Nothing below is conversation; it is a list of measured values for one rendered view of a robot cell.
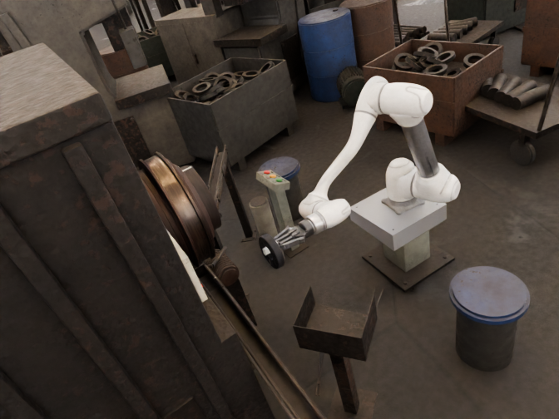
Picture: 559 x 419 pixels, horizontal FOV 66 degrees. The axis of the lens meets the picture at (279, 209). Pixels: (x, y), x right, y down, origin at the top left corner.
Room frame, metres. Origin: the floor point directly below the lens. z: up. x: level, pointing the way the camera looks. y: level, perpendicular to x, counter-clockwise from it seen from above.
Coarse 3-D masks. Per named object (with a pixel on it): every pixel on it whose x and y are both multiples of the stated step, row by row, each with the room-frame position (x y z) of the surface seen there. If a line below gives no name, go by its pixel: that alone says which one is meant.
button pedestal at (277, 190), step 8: (256, 176) 2.43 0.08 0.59; (264, 176) 2.36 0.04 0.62; (280, 176) 2.36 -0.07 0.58; (264, 184) 2.34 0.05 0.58; (272, 184) 2.26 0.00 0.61; (280, 184) 2.24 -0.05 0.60; (288, 184) 2.26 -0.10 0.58; (272, 192) 2.34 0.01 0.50; (280, 192) 2.31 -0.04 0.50; (272, 200) 2.37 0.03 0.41; (280, 200) 2.31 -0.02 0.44; (280, 208) 2.30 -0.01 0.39; (288, 208) 2.32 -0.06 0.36; (280, 216) 2.32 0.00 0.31; (288, 216) 2.31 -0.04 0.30; (280, 224) 2.35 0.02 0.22; (288, 224) 2.31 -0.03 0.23; (296, 248) 2.31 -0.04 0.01; (304, 248) 2.29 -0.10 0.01
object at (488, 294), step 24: (456, 288) 1.25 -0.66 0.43; (480, 288) 1.22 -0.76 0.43; (504, 288) 1.18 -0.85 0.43; (480, 312) 1.10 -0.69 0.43; (504, 312) 1.07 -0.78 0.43; (456, 336) 1.24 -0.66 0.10; (480, 336) 1.11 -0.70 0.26; (504, 336) 1.07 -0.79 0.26; (480, 360) 1.10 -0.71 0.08; (504, 360) 1.08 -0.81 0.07
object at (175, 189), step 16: (144, 160) 1.49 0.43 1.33; (160, 160) 1.43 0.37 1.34; (160, 176) 1.35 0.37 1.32; (176, 176) 1.33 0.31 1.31; (176, 192) 1.29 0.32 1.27; (176, 208) 1.25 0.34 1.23; (192, 208) 1.26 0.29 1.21; (192, 224) 1.24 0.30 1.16; (208, 240) 1.25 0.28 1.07; (208, 256) 1.28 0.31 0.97
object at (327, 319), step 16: (304, 304) 1.17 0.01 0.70; (304, 320) 1.14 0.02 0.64; (320, 320) 1.15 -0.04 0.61; (336, 320) 1.13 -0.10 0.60; (352, 320) 1.11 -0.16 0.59; (368, 320) 1.01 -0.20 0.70; (304, 336) 1.04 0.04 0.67; (320, 336) 1.01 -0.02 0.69; (336, 336) 0.98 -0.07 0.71; (352, 336) 0.95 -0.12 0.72; (368, 336) 0.98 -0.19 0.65; (336, 352) 0.98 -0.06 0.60; (352, 352) 0.95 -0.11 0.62; (368, 352) 0.96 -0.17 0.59; (336, 368) 1.08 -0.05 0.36; (352, 384) 1.08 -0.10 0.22; (336, 400) 1.15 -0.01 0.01; (352, 400) 1.06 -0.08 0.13; (368, 400) 1.11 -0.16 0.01; (336, 416) 1.07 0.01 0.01; (352, 416) 1.05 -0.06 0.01; (368, 416) 1.03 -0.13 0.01
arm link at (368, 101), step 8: (376, 80) 1.79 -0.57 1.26; (384, 80) 1.79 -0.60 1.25; (368, 88) 1.78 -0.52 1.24; (376, 88) 1.74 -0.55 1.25; (360, 96) 1.79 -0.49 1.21; (368, 96) 1.75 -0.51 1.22; (376, 96) 1.71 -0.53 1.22; (360, 104) 1.76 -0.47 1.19; (368, 104) 1.73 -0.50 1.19; (376, 104) 1.70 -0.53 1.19; (376, 112) 1.72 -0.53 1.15
